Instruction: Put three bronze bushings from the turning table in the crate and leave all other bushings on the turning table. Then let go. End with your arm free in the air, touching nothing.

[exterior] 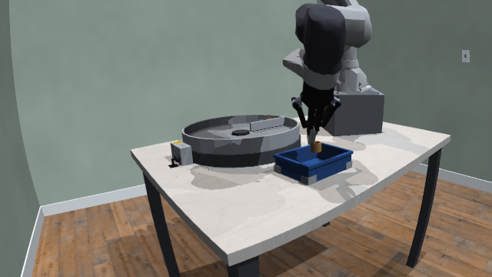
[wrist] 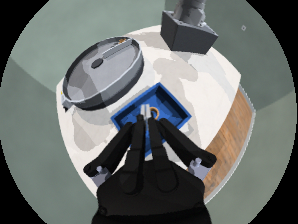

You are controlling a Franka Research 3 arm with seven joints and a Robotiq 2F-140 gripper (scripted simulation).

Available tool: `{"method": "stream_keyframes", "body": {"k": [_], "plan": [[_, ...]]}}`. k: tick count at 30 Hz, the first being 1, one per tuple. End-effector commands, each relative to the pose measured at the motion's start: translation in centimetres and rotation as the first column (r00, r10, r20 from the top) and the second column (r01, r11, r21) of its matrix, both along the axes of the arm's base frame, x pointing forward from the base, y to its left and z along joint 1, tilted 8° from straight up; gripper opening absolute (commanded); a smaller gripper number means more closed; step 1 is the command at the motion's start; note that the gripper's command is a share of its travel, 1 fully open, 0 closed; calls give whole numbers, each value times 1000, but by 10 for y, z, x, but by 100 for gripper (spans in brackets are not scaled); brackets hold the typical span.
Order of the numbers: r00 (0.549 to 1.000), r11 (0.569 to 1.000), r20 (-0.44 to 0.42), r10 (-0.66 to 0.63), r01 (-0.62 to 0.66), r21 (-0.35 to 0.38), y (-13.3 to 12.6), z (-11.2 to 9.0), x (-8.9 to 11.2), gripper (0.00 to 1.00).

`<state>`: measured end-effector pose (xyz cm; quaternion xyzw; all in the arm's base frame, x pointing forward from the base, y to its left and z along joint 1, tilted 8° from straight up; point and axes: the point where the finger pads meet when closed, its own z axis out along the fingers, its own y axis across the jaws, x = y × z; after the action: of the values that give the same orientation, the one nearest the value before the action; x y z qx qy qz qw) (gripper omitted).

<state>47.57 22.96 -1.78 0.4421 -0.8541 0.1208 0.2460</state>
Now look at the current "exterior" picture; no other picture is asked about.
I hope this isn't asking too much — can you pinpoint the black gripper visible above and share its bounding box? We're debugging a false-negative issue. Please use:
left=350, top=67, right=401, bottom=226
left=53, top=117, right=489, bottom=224
left=291, top=81, right=341, bottom=145

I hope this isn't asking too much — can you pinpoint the blue plastic crate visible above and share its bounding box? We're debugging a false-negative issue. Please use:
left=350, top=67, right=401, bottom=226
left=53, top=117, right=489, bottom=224
left=273, top=142, right=352, bottom=185

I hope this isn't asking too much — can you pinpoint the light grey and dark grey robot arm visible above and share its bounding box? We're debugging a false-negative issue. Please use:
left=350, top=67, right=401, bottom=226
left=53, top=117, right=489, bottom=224
left=283, top=0, right=372, bottom=93

